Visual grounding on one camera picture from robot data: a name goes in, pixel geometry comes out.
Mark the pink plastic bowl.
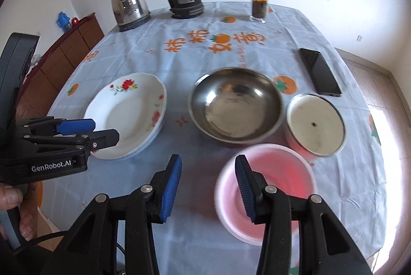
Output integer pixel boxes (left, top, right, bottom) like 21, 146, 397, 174
214, 143, 318, 246

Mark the black smartphone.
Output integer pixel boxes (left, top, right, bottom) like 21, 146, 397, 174
299, 48, 343, 97

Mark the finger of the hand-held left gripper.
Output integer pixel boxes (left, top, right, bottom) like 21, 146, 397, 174
24, 129, 120, 154
16, 116, 96, 136

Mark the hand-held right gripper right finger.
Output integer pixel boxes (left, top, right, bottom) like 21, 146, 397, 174
234, 154, 373, 275

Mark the dark wooden sideboard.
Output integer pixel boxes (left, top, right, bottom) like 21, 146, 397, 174
16, 13, 105, 121

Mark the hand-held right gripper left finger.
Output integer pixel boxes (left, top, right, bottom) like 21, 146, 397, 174
42, 154, 183, 275

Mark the white plate with red flowers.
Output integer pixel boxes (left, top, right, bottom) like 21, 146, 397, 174
83, 72, 167, 160

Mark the black cable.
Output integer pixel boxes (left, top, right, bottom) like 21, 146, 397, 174
12, 230, 69, 255
116, 243, 127, 275

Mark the white enamel bowl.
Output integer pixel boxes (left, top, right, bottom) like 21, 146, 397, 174
284, 93, 347, 160

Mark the blue thermos jug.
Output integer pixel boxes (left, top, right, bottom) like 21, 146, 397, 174
57, 12, 72, 31

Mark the stainless steel electric kettle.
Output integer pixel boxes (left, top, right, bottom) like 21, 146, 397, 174
110, 0, 151, 33

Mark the light blue printed tablecloth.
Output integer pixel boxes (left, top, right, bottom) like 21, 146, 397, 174
40, 0, 390, 275

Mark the person's left hand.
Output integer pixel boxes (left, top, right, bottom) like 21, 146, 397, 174
0, 182, 41, 242

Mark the stainless steel bowl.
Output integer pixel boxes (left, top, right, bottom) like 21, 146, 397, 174
188, 67, 284, 147

